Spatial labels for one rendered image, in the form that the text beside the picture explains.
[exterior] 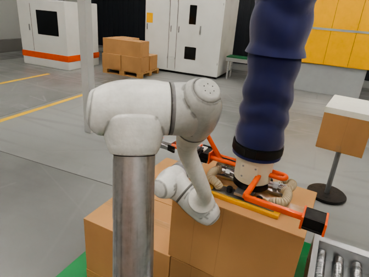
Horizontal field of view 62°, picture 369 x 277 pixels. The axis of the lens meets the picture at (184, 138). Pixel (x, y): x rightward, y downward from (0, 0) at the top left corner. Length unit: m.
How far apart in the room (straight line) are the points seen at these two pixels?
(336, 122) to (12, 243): 2.89
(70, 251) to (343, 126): 2.53
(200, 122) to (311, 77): 7.98
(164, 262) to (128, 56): 6.95
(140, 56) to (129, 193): 7.46
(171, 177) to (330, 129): 2.15
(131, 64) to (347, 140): 6.18
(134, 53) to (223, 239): 7.06
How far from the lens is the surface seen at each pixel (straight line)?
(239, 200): 1.42
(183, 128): 0.73
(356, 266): 1.99
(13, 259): 2.66
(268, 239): 1.39
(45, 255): 2.62
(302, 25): 1.23
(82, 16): 4.30
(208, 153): 1.48
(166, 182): 1.19
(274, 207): 1.21
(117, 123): 0.69
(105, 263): 2.09
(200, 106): 0.69
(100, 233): 1.96
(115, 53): 8.54
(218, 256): 1.55
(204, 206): 1.17
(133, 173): 0.71
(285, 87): 1.26
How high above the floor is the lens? 1.74
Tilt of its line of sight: 23 degrees down
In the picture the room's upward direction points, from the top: 5 degrees clockwise
